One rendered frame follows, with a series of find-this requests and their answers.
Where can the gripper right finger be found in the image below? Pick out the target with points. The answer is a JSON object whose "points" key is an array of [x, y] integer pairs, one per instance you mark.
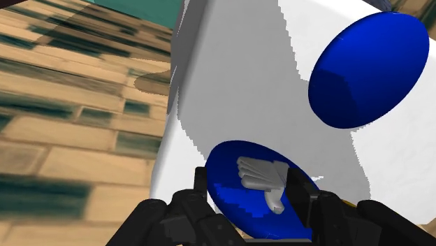
{"points": [[332, 221]]}

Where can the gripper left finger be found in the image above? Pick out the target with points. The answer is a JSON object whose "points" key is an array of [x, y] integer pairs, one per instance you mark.
{"points": [[190, 218]]}

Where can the blue plate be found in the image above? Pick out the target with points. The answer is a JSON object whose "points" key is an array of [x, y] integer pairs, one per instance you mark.
{"points": [[238, 204], [371, 68]]}

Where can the grey fork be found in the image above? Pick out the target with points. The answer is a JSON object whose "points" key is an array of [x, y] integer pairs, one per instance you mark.
{"points": [[260, 173]]}

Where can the white furniture piece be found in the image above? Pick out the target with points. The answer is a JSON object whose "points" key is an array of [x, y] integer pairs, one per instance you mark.
{"points": [[245, 95]]}

